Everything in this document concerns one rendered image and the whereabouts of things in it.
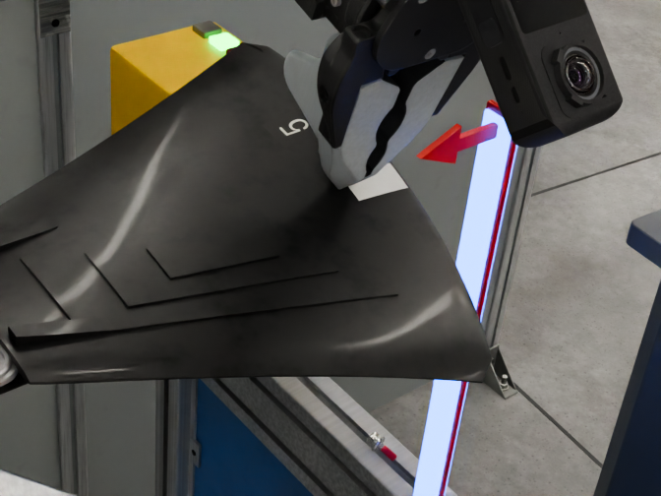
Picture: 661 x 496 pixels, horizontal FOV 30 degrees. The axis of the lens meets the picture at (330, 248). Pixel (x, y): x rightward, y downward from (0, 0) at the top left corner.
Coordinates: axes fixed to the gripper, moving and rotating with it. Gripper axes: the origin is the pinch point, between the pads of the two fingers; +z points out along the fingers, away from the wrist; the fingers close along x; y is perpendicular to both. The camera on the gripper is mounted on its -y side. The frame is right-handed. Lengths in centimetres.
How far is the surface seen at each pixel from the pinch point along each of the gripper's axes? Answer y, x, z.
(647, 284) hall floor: 34, -157, 135
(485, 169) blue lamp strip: 0.6, -11.9, 4.9
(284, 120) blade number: 5.6, 0.3, 1.4
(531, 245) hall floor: 57, -146, 142
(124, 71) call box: 31.1, -8.7, 24.1
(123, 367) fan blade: -4.6, 15.8, 0.5
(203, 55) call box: 29.0, -14.3, 22.2
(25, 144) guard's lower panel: 57, -17, 61
